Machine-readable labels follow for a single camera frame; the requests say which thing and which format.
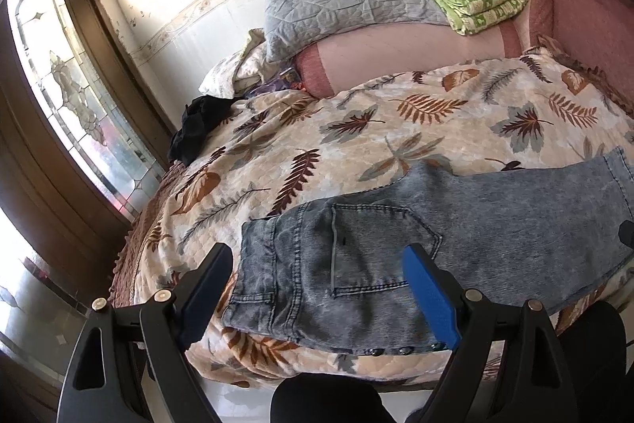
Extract leaf-print bedspread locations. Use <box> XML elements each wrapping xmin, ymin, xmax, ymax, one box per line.
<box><xmin>109</xmin><ymin>49</ymin><xmax>634</xmax><ymax>390</ymax></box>

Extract cream crumpled cloth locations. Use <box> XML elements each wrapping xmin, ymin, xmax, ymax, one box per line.
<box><xmin>198</xmin><ymin>28</ymin><xmax>271</xmax><ymax>98</ymax></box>

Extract grey-blue denim pants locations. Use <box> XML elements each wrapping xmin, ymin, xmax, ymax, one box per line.
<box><xmin>222</xmin><ymin>146</ymin><xmax>634</xmax><ymax>357</ymax></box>

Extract person's leg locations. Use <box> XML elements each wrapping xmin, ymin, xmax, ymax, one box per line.
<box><xmin>559</xmin><ymin>299</ymin><xmax>628</xmax><ymax>423</ymax></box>
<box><xmin>270</xmin><ymin>373</ymin><xmax>385</xmax><ymax>423</ymax></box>

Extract person's left leg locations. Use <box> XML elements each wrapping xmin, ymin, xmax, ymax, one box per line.
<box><xmin>270</xmin><ymin>373</ymin><xmax>385</xmax><ymax>423</ymax></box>

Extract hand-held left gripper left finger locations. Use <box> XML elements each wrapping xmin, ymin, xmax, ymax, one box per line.
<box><xmin>57</xmin><ymin>242</ymin><xmax>233</xmax><ymax>423</ymax></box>

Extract grey quilted pillow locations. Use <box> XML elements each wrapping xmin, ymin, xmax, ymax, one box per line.
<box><xmin>261</xmin><ymin>0</ymin><xmax>451</xmax><ymax>63</ymax></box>

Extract wooden stained-glass door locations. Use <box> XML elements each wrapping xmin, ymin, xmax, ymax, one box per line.
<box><xmin>0</xmin><ymin>0</ymin><xmax>175</xmax><ymax>410</ymax></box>

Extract black crumpled cloth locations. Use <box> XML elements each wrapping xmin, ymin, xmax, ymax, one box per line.
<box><xmin>167</xmin><ymin>95</ymin><xmax>247</xmax><ymax>167</ymax></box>

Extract purple plastic packet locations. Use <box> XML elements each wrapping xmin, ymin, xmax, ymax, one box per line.
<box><xmin>250</xmin><ymin>67</ymin><xmax>304</xmax><ymax>98</ymax></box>

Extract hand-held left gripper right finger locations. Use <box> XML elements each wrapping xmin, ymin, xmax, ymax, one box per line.
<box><xmin>402</xmin><ymin>243</ymin><xmax>580</xmax><ymax>423</ymax></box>

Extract person's right leg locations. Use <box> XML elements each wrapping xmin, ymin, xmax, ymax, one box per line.
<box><xmin>559</xmin><ymin>299</ymin><xmax>628</xmax><ymax>423</ymax></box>

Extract pink bolster cushion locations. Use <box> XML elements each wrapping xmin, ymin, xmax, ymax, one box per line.
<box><xmin>293</xmin><ymin>17</ymin><xmax>527</xmax><ymax>100</ymax></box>

